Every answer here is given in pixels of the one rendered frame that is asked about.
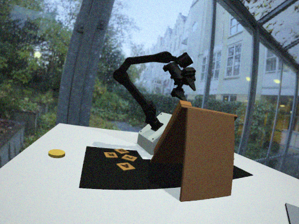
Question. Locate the yellow letter tile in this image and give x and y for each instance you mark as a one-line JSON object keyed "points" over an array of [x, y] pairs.
{"points": [[125, 166]]}

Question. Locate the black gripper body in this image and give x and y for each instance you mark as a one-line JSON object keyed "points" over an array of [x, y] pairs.
{"points": [[177, 75]]}

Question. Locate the yellow flat disc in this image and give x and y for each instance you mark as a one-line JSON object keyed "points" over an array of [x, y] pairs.
{"points": [[56, 153]]}

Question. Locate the tan wooden board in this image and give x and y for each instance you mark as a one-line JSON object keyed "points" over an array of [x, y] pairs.
{"points": [[203, 141]]}

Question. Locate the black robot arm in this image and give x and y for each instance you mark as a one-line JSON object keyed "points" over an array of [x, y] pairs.
{"points": [[148, 107]]}

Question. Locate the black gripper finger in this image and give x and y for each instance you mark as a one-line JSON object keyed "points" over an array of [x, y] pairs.
{"points": [[188, 78], [180, 95]]}

